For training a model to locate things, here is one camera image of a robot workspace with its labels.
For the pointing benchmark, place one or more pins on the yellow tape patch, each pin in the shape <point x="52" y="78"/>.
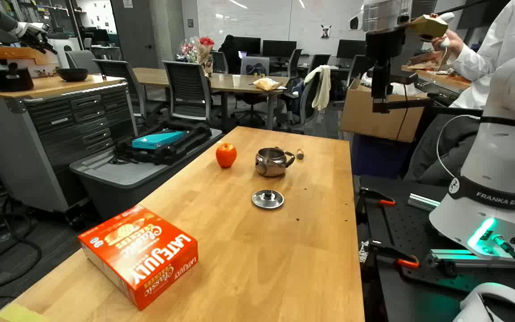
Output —
<point x="16" y="314"/>

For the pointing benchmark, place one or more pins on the flower bouquet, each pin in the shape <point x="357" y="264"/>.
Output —
<point x="200" y="51"/>

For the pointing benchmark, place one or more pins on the grey storage bin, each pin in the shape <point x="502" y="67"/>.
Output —
<point x="120" y="180"/>

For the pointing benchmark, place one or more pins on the grey drawer cabinet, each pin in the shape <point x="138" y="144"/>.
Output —
<point x="61" y="131"/>

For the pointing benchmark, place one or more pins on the person in white shirt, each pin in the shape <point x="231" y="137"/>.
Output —
<point x="477" y="65"/>

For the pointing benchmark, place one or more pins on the cardboard box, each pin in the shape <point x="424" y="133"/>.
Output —
<point x="370" y="117"/>

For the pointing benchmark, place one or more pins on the orange cracker box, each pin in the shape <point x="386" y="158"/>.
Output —
<point x="138" y="253"/>

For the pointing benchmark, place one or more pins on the black cooking pot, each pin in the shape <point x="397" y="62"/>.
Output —
<point x="7" y="78"/>

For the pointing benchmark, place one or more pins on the long aluminium rail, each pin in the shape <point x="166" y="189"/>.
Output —
<point x="447" y="255"/>

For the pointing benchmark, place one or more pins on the teal plastic case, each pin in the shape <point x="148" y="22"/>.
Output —
<point x="157" y="140"/>

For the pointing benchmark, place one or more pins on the white VR controller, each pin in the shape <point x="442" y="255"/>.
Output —
<point x="508" y="292"/>

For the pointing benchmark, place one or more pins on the black office chair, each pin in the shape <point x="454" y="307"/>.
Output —
<point x="295" y="99"/>

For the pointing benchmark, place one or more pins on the white cloth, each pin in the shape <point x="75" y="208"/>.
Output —
<point x="322" y="87"/>

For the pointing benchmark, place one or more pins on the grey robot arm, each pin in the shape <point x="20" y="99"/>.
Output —
<point x="0" y="19"/>

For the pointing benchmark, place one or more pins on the black bowl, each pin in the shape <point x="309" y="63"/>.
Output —
<point x="71" y="74"/>

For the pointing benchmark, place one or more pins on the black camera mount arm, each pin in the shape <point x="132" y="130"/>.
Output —
<point x="411" y="105"/>

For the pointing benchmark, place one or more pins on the short aluminium rail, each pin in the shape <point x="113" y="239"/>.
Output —
<point x="422" y="201"/>

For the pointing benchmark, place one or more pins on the wooden office table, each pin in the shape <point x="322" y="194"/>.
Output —
<point x="232" y="83"/>

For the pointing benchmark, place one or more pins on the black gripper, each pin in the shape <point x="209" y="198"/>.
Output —
<point x="384" y="46"/>

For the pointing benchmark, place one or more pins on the black stereo camera bar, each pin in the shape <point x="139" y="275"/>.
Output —
<point x="409" y="74"/>

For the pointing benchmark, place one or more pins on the grey door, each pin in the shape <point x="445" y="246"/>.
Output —
<point x="132" y="33"/>

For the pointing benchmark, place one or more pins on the small steel kettle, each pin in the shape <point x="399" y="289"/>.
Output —
<point x="270" y="162"/>

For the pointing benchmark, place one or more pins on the yellow-green wrist camera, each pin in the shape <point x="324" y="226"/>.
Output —
<point x="429" y="28"/>

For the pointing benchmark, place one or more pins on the round steel kettle lid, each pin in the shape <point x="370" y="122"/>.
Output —
<point x="268" y="199"/>

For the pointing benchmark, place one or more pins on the yellow bag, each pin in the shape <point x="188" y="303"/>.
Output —
<point x="266" y="85"/>

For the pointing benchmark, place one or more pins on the dark office chair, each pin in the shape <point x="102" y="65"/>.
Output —
<point x="114" y="67"/>

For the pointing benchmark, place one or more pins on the orange wooden board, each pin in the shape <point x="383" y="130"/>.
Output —
<point x="7" y="56"/>

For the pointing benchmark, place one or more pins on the grey mesh office chair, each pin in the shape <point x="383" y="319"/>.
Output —
<point x="186" y="87"/>

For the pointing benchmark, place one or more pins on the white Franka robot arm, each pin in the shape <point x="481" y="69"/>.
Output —
<point x="501" y="155"/>

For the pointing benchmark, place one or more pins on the orange toy fruit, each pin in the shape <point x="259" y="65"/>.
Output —
<point x="225" y="156"/>

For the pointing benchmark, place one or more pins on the blue bin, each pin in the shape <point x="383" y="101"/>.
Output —
<point x="379" y="156"/>

